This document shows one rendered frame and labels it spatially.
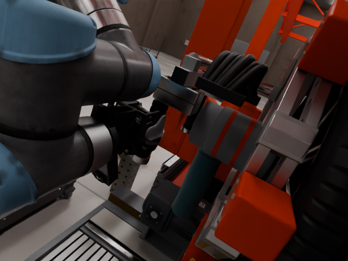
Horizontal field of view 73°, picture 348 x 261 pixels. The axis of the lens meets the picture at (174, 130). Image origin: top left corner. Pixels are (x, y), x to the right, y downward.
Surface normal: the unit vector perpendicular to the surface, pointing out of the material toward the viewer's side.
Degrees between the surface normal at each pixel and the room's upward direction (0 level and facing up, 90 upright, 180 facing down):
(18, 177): 64
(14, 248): 0
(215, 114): 41
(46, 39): 85
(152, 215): 90
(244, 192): 0
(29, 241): 0
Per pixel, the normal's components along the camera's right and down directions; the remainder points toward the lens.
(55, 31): 0.52, 0.40
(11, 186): 0.92, 0.11
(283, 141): -0.36, 0.18
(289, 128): 0.00, -0.48
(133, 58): 0.83, -0.36
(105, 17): 0.32, -0.17
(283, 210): 0.36, -0.87
